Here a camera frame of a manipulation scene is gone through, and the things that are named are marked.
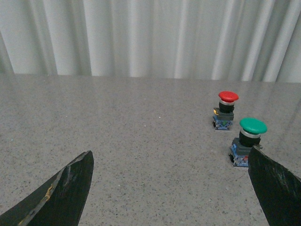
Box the green mushroom push button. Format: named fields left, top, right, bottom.
left=229, top=118, right=268, bottom=167

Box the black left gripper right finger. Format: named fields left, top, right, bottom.
left=248, top=146, right=301, bottom=226

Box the white pleated curtain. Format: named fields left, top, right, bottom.
left=0, top=0, right=301, bottom=82

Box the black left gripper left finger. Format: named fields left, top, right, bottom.
left=0, top=151, right=94, bottom=226

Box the red mushroom push button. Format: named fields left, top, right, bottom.
left=213, top=90, right=239, bottom=130

